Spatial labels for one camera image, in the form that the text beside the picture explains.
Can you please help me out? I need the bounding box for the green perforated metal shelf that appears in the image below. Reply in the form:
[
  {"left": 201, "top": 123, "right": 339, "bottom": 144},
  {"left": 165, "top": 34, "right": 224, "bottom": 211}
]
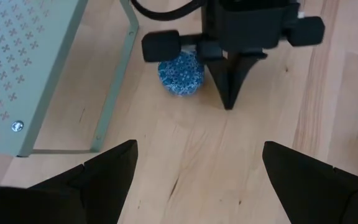
[{"left": 0, "top": 0, "right": 139, "bottom": 157}]

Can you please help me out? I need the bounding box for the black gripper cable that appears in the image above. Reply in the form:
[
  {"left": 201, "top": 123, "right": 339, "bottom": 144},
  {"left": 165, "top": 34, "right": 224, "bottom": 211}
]
[{"left": 131, "top": 0, "right": 204, "bottom": 21}]

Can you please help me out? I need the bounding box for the dark blue patterned candle tin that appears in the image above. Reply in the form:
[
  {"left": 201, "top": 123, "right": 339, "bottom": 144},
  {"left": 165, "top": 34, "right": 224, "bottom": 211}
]
[{"left": 157, "top": 51, "right": 205, "bottom": 97}]

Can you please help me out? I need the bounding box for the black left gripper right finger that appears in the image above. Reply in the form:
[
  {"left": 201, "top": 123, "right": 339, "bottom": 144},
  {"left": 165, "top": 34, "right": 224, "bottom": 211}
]
[{"left": 262, "top": 141, "right": 358, "bottom": 224}]

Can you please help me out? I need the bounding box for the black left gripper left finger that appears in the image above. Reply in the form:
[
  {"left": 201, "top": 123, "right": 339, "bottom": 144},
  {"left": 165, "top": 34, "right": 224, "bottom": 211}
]
[{"left": 0, "top": 139, "right": 139, "bottom": 224}]

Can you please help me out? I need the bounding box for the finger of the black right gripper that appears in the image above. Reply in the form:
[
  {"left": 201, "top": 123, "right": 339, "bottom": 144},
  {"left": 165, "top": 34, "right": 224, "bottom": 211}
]
[
  {"left": 206, "top": 52, "right": 232, "bottom": 110},
  {"left": 228, "top": 54, "right": 260, "bottom": 110}
]

